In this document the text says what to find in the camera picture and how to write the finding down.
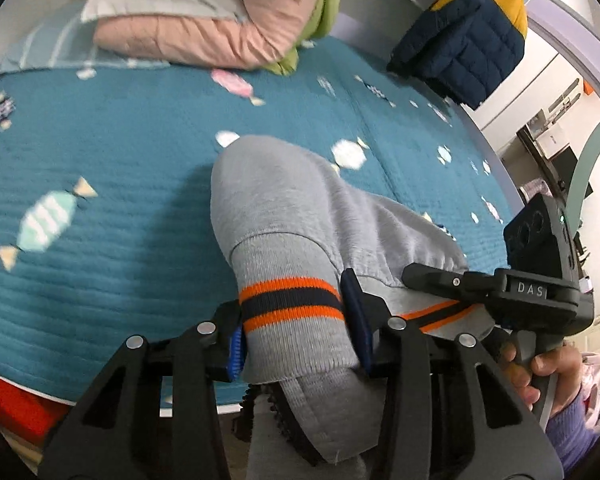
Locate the pink green folded duvet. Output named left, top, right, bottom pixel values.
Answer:
left=82, top=0, right=340, bottom=75

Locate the dark desk with items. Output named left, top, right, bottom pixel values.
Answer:
left=516, top=76, right=584, bottom=204

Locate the grey navy varsity jacket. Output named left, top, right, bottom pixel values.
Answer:
left=211, top=136, right=494, bottom=479

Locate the mint green bunk bed frame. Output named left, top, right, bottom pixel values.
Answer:
left=565, top=122, right=600, bottom=235

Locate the teal quilted bed mat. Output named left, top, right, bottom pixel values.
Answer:
left=0, top=37, right=521, bottom=401

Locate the yellow navy puffer jacket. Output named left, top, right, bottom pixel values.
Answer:
left=387, top=0, right=528, bottom=110

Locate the right hand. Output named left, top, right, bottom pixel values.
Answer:
left=498, top=342, right=583, bottom=417

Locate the red object beside bed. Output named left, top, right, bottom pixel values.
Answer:
left=0, top=378, right=71, bottom=446

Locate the striped light blue pillow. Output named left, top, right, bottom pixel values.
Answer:
left=0, top=0, right=170, bottom=75

